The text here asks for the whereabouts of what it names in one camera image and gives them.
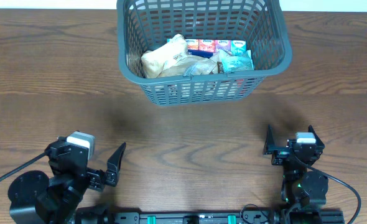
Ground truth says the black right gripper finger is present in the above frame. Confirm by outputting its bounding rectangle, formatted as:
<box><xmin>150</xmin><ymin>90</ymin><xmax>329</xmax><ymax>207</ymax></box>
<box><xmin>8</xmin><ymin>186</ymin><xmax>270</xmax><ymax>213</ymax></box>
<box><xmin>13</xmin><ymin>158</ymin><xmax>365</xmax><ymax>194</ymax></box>
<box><xmin>263</xmin><ymin>125</ymin><xmax>276</xmax><ymax>155</ymax></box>
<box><xmin>308</xmin><ymin>125</ymin><xmax>325</xmax><ymax>148</ymax></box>

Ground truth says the mint green snack packet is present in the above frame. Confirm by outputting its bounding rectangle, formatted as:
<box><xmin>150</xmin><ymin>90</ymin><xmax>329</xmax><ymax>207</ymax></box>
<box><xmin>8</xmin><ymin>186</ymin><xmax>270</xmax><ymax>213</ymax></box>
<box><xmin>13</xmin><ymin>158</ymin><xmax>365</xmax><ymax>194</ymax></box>
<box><xmin>221</xmin><ymin>50</ymin><xmax>254</xmax><ymax>72</ymax></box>

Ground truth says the dried mushroom pouch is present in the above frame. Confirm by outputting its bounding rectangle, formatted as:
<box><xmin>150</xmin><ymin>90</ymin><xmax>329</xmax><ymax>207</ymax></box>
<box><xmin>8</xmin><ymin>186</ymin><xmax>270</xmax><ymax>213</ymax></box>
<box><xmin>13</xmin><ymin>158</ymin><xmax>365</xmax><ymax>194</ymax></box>
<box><xmin>210</xmin><ymin>50</ymin><xmax>228</xmax><ymax>74</ymax></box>

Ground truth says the cream snack pouch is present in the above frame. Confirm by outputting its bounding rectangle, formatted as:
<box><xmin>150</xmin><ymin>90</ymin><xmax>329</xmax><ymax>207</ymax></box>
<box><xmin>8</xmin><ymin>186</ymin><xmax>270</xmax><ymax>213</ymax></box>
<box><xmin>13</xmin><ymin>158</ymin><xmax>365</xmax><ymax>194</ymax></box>
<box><xmin>141</xmin><ymin>34</ymin><xmax>188</xmax><ymax>78</ymax></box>

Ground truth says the tan paper bag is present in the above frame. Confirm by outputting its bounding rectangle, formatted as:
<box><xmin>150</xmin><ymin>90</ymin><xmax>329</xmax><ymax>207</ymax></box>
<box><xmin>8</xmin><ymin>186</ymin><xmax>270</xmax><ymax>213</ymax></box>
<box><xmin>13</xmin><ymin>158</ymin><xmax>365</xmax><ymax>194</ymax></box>
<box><xmin>157</xmin><ymin>55</ymin><xmax>217</xmax><ymax>78</ymax></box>

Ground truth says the Kleenex tissue multipack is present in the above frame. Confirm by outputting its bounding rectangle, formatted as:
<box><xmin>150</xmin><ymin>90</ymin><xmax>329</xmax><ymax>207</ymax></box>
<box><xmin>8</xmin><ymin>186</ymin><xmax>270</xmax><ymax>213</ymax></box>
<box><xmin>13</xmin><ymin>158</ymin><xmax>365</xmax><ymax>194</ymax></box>
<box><xmin>185</xmin><ymin>39</ymin><xmax>247</xmax><ymax>58</ymax></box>

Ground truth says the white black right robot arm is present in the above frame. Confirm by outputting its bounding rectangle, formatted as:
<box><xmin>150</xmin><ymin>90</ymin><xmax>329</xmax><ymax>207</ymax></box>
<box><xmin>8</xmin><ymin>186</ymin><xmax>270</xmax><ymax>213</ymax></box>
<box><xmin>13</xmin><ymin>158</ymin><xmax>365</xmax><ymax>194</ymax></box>
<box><xmin>263</xmin><ymin>126</ymin><xmax>328</xmax><ymax>223</ymax></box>

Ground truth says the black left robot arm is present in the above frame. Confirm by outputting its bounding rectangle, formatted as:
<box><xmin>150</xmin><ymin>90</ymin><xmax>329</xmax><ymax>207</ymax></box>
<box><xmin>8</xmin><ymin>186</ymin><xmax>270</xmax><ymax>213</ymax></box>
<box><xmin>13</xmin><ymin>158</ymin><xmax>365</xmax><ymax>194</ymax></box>
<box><xmin>8</xmin><ymin>132</ymin><xmax>126</xmax><ymax>223</ymax></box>

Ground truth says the grey plastic basket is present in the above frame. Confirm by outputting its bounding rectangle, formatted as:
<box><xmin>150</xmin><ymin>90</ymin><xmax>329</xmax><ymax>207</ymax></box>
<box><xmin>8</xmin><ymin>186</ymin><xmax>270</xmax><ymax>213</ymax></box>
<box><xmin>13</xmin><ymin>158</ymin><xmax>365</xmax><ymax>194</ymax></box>
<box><xmin>116</xmin><ymin>0</ymin><xmax>292</xmax><ymax>106</ymax></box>

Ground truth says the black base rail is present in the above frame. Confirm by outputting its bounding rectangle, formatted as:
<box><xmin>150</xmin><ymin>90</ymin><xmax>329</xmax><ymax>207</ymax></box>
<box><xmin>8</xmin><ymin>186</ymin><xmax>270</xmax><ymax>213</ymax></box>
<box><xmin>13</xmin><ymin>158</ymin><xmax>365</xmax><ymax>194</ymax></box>
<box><xmin>69</xmin><ymin>210</ymin><xmax>345</xmax><ymax>224</ymax></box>

